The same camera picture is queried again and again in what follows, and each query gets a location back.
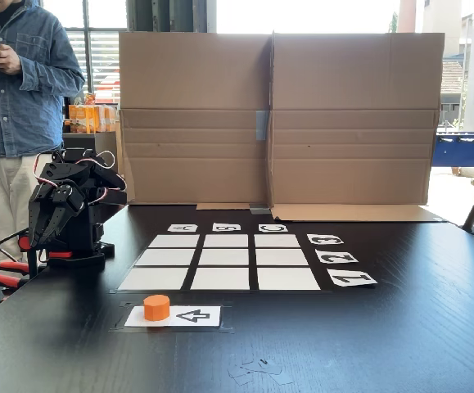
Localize clear tape scraps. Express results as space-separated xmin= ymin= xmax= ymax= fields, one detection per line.
xmin=227 ymin=358 xmax=296 ymax=386

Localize paper sheet number 3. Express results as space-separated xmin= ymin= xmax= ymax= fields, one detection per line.
xmin=306 ymin=233 xmax=344 ymax=246

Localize pale drink carton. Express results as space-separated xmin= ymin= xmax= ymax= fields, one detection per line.
xmin=97 ymin=104 xmax=119 ymax=133

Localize white nine-square paper grid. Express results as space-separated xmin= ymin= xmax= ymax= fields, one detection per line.
xmin=117 ymin=233 xmax=323 ymax=292

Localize person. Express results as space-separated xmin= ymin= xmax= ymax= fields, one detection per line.
xmin=0 ymin=0 xmax=87 ymax=267

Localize paper sheet number 2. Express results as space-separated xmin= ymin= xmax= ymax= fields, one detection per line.
xmin=314 ymin=250 xmax=359 ymax=264

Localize white arrow paper sheet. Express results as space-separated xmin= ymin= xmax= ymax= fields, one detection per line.
xmin=124 ymin=305 xmax=222 ymax=328

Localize grey tape strip on cardboard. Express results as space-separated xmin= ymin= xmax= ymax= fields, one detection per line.
xmin=255 ymin=109 xmax=270 ymax=141

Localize red white servo cable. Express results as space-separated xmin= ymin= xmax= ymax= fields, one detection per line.
xmin=34 ymin=149 xmax=117 ymax=206

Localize round orange token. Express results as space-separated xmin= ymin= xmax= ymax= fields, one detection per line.
xmin=142 ymin=294 xmax=171 ymax=323

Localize blue foosball table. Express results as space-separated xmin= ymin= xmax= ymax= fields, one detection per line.
xmin=431 ymin=130 xmax=474 ymax=187

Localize black power cable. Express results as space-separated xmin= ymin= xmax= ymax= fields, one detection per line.
xmin=0 ymin=228 xmax=31 ymax=264

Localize brown cardboard wall panel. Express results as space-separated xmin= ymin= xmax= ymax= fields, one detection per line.
xmin=117 ymin=31 xmax=273 ymax=210
xmin=268 ymin=30 xmax=446 ymax=223

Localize red black bar clamp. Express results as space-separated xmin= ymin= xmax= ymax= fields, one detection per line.
xmin=17 ymin=235 xmax=74 ymax=279

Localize person's left hand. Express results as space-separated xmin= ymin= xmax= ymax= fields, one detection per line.
xmin=0 ymin=43 xmax=24 ymax=75

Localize paper sheet number 1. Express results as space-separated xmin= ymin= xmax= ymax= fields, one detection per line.
xmin=326 ymin=269 xmax=379 ymax=288

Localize orange drink carton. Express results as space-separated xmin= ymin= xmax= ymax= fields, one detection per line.
xmin=67 ymin=104 xmax=101 ymax=134

